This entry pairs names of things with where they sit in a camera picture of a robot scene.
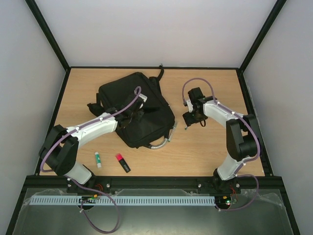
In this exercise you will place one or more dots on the black student backpack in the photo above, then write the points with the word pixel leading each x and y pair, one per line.
pixel 147 122

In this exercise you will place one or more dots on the pink black highlighter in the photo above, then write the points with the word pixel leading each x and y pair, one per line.
pixel 123 163

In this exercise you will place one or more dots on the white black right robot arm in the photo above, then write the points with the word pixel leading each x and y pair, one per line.
pixel 242 134

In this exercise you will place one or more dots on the light blue cable duct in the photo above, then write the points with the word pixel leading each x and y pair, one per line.
pixel 124 200

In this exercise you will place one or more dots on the green cap white marker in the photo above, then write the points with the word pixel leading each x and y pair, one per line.
pixel 172 132

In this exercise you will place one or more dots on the black enclosure frame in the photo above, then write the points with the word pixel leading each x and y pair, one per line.
pixel 267 181

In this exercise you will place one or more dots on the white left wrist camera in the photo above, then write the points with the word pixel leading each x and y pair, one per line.
pixel 143 97

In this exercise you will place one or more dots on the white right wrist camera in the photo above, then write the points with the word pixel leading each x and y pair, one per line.
pixel 189 105

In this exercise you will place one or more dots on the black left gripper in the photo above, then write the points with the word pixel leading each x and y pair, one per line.
pixel 139 119

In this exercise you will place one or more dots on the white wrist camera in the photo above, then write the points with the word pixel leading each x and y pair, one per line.
pixel 143 97
pixel 189 105

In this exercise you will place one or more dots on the green white glue stick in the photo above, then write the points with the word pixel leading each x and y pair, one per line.
pixel 98 160

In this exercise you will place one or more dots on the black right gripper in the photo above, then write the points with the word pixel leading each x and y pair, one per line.
pixel 190 118

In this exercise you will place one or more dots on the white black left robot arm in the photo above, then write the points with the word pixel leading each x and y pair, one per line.
pixel 80 139

